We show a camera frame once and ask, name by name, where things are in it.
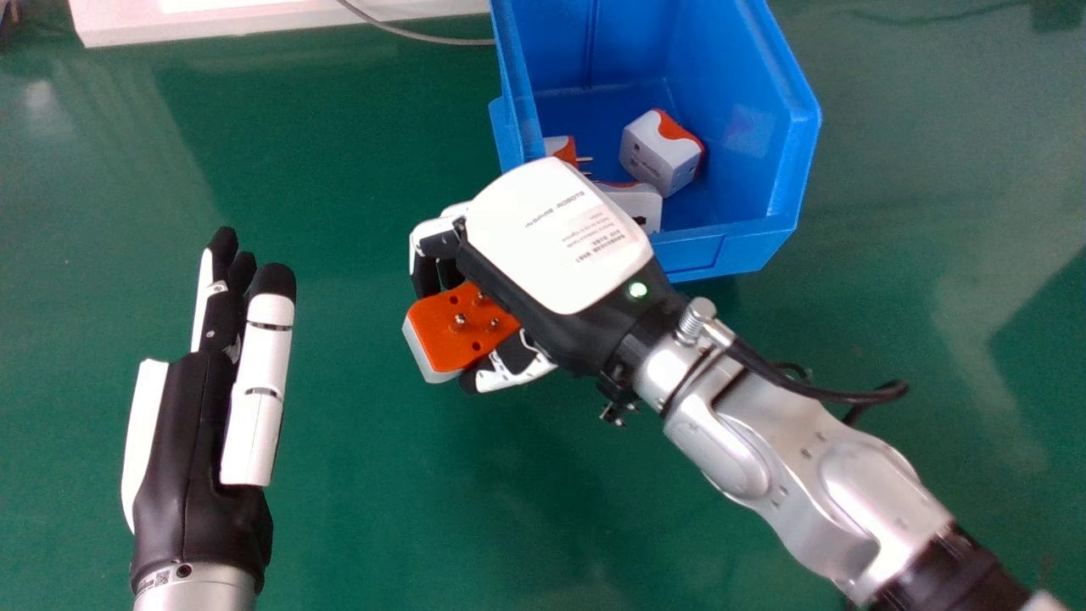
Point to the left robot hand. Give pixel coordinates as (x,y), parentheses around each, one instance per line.
(199,441)

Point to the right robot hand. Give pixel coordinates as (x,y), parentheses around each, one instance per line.
(551,255)

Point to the white-and-orange plug adapter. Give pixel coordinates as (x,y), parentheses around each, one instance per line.
(454,335)
(632,204)
(563,153)
(662,151)

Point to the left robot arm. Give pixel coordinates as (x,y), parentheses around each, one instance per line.
(197,590)

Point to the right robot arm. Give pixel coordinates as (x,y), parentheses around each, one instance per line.
(814,475)

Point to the blue plastic bin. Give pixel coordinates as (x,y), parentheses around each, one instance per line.
(670,93)

